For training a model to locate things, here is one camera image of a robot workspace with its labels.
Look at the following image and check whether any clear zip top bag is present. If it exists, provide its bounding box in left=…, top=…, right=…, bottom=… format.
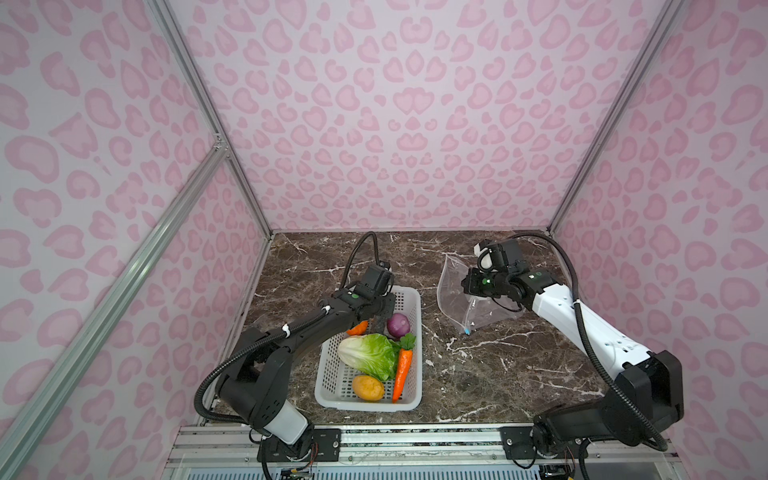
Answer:
left=436, top=255, right=523, bottom=335

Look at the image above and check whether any orange tomato toy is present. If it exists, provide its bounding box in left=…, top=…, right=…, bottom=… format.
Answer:
left=346, top=320, right=369, bottom=336

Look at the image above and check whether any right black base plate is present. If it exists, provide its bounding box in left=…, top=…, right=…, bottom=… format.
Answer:
left=499, top=424, right=565, bottom=461

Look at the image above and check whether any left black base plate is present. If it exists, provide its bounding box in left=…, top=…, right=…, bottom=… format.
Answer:
left=257, top=426, right=342, bottom=463

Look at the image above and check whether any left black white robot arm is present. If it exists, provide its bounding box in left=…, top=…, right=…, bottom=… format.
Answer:
left=195, top=262, right=395, bottom=456

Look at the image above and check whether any right black corrugated cable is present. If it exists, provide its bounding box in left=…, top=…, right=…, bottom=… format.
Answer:
left=509, top=231, right=670, bottom=452

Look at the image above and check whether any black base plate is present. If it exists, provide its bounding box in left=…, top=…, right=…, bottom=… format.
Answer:
left=499, top=424, right=565, bottom=461
left=257, top=426, right=342, bottom=463

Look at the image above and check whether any orange carrot toy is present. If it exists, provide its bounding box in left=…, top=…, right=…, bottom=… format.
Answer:
left=392, top=333, right=416, bottom=403

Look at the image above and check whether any yellow potato toy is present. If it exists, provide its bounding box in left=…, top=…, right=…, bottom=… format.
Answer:
left=352, top=375, right=386, bottom=402

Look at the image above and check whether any black corrugated cable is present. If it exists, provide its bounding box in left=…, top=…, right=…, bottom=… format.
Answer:
left=509, top=231, right=670, bottom=452
left=193, top=231, right=385, bottom=424

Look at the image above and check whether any green lettuce toy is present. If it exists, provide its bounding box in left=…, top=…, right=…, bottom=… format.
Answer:
left=337, top=334, right=399, bottom=382

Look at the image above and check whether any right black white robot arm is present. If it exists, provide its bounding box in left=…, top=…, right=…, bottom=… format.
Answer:
left=461, top=231, right=684, bottom=456

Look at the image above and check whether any white perforated plastic basket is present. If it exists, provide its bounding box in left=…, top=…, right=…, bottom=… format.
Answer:
left=315, top=286, right=423, bottom=413

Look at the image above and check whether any left black corrugated cable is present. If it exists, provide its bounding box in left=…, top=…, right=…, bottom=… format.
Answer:
left=193, top=231, right=385, bottom=424

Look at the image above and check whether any aluminium front rail frame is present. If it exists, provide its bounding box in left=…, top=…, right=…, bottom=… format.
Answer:
left=162, top=423, right=687, bottom=479

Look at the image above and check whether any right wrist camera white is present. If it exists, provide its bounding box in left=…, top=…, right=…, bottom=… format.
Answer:
left=474, top=240, right=509, bottom=272

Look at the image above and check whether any purple onion toy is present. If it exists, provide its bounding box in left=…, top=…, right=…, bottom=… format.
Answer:
left=386, top=313, right=411, bottom=339

